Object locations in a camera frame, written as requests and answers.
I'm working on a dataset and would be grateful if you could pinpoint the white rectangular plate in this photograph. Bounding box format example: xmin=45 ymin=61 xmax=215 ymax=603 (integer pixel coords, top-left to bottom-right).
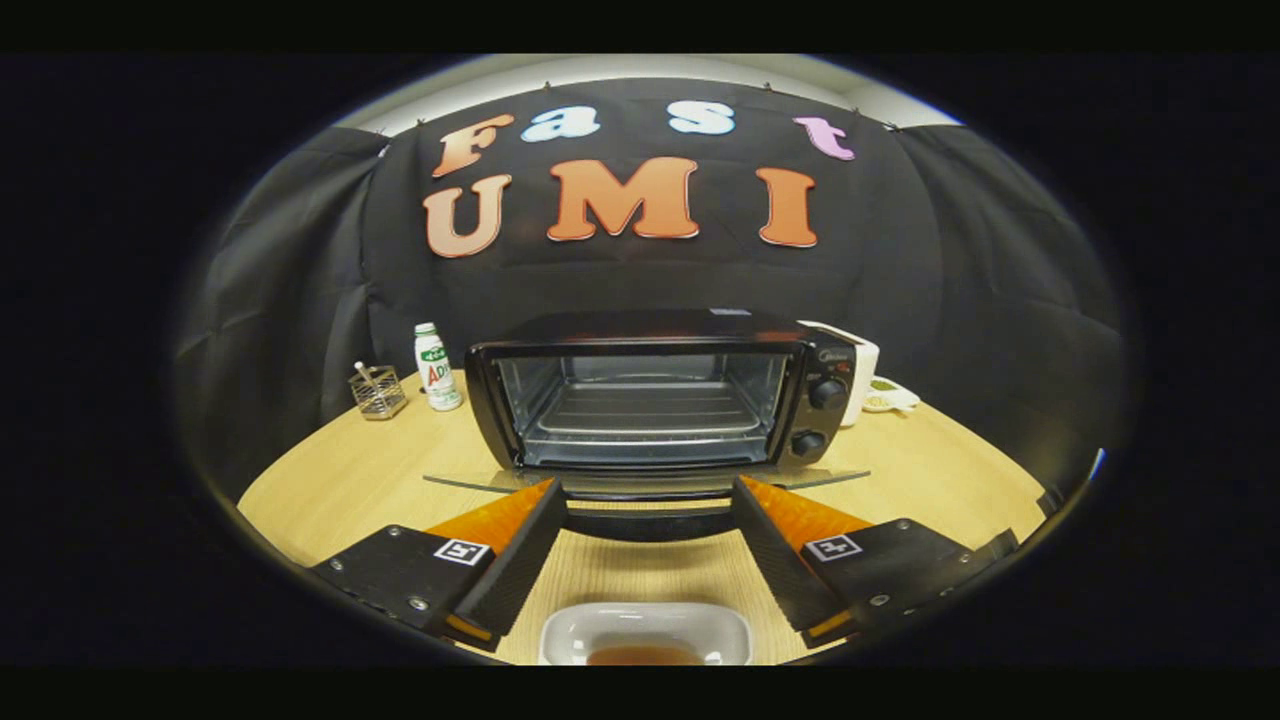
xmin=539 ymin=602 xmax=754 ymax=666

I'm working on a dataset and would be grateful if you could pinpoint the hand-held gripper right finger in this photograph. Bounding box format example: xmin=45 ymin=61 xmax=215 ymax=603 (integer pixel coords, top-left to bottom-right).
xmin=730 ymin=476 xmax=1021 ymax=651

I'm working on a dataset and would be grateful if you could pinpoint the small white snack dish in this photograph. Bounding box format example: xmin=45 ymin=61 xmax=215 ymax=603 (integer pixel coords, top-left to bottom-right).
xmin=862 ymin=376 xmax=922 ymax=415

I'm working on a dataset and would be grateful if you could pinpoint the white pop-up toaster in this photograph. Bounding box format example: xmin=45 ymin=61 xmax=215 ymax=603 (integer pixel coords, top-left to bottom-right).
xmin=797 ymin=320 xmax=882 ymax=429

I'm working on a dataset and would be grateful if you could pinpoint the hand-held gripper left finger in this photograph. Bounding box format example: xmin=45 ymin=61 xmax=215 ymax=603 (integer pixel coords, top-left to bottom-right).
xmin=308 ymin=477 xmax=569 ymax=653

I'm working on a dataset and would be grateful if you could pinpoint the wire mesh holder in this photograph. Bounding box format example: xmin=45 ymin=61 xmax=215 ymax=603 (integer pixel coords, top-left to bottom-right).
xmin=349 ymin=362 xmax=409 ymax=421

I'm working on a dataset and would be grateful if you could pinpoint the white bottle green label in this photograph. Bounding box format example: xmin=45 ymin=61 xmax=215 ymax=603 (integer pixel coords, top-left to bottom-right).
xmin=414 ymin=322 xmax=465 ymax=412

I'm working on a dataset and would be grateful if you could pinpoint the black toaster oven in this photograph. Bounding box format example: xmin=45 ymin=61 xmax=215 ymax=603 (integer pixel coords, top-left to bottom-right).
xmin=423 ymin=308 xmax=872 ymax=543

